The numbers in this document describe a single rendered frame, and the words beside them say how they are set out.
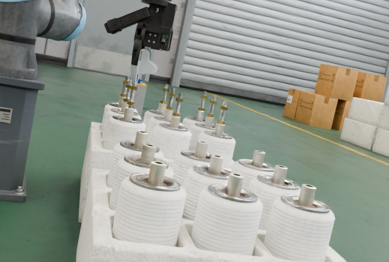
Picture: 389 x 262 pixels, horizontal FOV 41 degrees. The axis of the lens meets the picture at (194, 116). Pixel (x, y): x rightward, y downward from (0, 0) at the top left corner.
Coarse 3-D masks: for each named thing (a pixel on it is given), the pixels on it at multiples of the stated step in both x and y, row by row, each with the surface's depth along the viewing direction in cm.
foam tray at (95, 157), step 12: (96, 132) 141; (96, 144) 126; (96, 156) 120; (108, 156) 120; (84, 168) 143; (108, 168) 121; (228, 168) 129; (84, 180) 129; (84, 192) 120; (84, 204) 121
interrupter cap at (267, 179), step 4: (260, 176) 92; (264, 176) 92; (268, 176) 93; (272, 176) 94; (260, 180) 89; (264, 180) 88; (268, 180) 91; (288, 180) 93; (268, 184) 88; (272, 184) 87; (276, 184) 87; (280, 184) 88; (284, 184) 90; (288, 184) 90; (292, 184) 90; (296, 184) 91; (280, 188) 87; (284, 188) 87; (288, 188) 87; (292, 188) 87; (296, 188) 88
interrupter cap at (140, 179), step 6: (132, 174) 75; (138, 174) 76; (144, 174) 77; (132, 180) 72; (138, 180) 72; (144, 180) 74; (168, 180) 76; (174, 180) 76; (144, 186) 70; (150, 186) 70; (156, 186) 71; (162, 186) 72; (168, 186) 72; (174, 186) 73; (180, 186) 73
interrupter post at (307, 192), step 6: (306, 186) 78; (312, 186) 79; (300, 192) 79; (306, 192) 78; (312, 192) 78; (300, 198) 79; (306, 198) 78; (312, 198) 78; (300, 204) 78; (306, 204) 78; (312, 204) 79
